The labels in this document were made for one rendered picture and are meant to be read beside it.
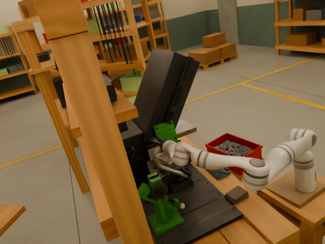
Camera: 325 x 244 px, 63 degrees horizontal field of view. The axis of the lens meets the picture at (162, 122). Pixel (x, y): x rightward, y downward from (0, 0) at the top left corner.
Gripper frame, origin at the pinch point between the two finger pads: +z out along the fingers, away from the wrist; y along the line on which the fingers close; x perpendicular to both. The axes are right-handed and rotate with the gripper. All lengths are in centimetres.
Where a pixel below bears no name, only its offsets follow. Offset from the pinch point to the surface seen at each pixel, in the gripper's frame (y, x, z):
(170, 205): -11.1, 24.6, -21.2
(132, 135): 14.4, 3.2, 9.0
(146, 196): 3.3, 24.4, -24.3
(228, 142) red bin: -56, -22, 28
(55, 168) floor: 33, 103, 279
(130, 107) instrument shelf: 30.5, -6.9, -37.7
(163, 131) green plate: 1.0, -6.5, 2.8
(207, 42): -187, -318, 571
